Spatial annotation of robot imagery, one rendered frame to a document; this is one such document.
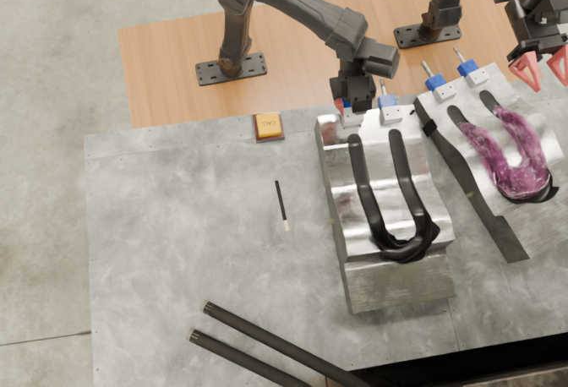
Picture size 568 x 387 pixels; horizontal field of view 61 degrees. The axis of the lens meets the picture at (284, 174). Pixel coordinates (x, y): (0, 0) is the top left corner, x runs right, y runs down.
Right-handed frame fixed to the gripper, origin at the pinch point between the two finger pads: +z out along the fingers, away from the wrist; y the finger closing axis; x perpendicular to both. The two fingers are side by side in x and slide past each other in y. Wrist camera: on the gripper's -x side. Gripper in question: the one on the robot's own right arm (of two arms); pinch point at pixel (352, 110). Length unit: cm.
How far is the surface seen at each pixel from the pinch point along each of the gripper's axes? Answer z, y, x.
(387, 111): 3.9, 9.4, 1.0
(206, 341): 22, -44, -44
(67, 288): 85, -115, 7
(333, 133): 5.8, -5.2, -1.3
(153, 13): 47, -72, 127
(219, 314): 21, -40, -39
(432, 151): 19.2, 22.0, -2.6
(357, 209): 11.4, -3.3, -21.9
